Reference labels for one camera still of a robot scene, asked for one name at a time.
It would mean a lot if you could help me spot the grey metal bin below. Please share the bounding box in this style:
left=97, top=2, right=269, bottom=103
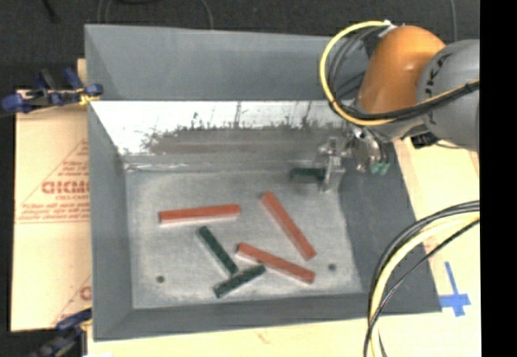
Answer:
left=83, top=23, right=442, bottom=340

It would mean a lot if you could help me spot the dark green block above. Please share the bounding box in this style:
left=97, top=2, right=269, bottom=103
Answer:
left=195, top=225, right=240, bottom=277
left=289, top=167, right=326, bottom=184
left=212, top=264, right=267, bottom=300

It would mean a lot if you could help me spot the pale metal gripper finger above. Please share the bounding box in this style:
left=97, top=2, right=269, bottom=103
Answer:
left=317, top=136, right=344, bottom=167
left=321, top=166, right=347, bottom=193

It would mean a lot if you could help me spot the red-brown flat block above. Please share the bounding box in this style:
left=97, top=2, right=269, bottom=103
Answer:
left=234, top=241, right=317, bottom=285
left=258, top=191, right=317, bottom=261
left=158, top=204, right=242, bottom=226

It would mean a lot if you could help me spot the brown cardboard board, red print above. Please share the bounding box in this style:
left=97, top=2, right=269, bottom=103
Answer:
left=10, top=107, right=94, bottom=333

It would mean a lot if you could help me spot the black cylinder on white bracket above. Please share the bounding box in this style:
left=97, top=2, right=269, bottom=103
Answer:
left=410, top=131, right=439, bottom=148

